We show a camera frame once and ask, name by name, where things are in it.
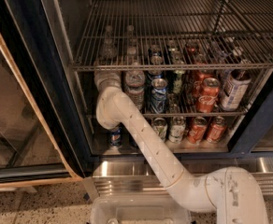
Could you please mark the red Coca-Cola can middle shelf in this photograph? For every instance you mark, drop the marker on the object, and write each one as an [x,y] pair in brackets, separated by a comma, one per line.
[208,94]

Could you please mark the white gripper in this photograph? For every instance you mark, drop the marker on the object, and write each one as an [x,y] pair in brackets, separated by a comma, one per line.
[107,76]

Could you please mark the middle wire fridge shelf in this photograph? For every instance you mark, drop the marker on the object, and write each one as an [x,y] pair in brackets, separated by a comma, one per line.
[175,105]

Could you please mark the glass sliding fridge door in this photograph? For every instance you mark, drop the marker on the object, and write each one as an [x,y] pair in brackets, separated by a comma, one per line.
[29,153]

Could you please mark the blue pepsi can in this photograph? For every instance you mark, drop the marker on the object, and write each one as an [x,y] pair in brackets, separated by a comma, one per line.
[155,71]
[132,141]
[115,137]

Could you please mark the red coca-cola can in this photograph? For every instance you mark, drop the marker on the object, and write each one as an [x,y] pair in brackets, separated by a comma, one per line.
[197,130]
[199,75]
[216,129]

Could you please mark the clear plastic bin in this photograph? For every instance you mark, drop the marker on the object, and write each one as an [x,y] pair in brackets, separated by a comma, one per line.
[138,209]

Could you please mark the white root beer can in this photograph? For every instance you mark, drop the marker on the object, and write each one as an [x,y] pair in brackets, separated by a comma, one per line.
[234,89]

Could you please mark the blue Pepsi can behind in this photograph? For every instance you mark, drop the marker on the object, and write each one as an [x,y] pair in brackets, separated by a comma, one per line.
[155,71]

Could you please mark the green can middle shelf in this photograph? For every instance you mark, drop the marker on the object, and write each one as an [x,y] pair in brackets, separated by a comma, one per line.
[175,80]

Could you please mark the blue Pepsi can bottom left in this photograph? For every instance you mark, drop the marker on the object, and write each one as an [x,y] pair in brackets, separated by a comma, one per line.
[115,137]

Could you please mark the wire fridge shelf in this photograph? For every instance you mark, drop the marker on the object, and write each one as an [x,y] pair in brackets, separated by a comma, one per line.
[175,105]
[231,36]

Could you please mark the red Coca-Cola can behind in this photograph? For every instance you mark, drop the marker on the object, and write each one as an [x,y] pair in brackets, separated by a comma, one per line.
[199,75]

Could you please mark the clear water bottle front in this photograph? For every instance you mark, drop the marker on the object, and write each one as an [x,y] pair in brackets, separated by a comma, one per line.
[134,80]

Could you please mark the clear water bottle column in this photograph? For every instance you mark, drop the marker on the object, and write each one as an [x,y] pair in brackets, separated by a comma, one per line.
[108,52]

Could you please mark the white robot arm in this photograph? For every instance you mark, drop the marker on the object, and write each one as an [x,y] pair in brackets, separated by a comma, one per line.
[232,192]

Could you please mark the upper wire fridge shelf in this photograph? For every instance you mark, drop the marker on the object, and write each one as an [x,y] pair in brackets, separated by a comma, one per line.
[231,36]

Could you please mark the red Coca-Cola can bottom right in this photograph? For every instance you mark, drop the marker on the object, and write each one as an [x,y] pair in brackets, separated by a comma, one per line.
[216,129]

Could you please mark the blue Pepsi can middle shelf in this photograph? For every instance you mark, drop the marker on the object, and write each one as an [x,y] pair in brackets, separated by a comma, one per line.
[158,93]

